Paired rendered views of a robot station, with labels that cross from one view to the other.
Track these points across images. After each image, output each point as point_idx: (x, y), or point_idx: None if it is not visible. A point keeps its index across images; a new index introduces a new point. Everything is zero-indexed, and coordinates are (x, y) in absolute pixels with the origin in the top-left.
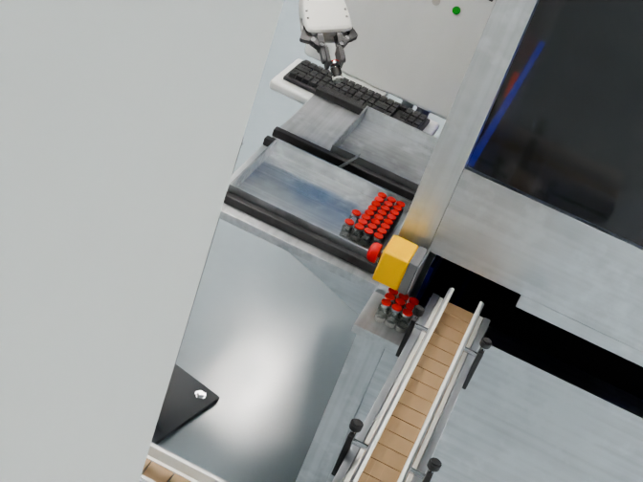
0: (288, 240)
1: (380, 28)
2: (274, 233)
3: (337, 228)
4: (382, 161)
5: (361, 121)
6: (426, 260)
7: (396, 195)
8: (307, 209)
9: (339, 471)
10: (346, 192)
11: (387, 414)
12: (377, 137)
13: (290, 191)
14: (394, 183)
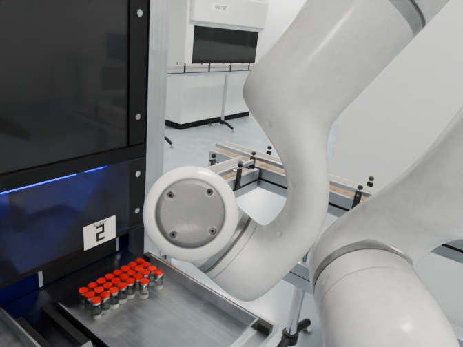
0: (210, 288)
1: None
2: (220, 293)
3: (156, 297)
4: None
5: None
6: (91, 269)
7: (69, 310)
8: (176, 317)
9: (243, 175)
10: (111, 341)
11: (220, 172)
12: None
13: (182, 339)
14: (41, 341)
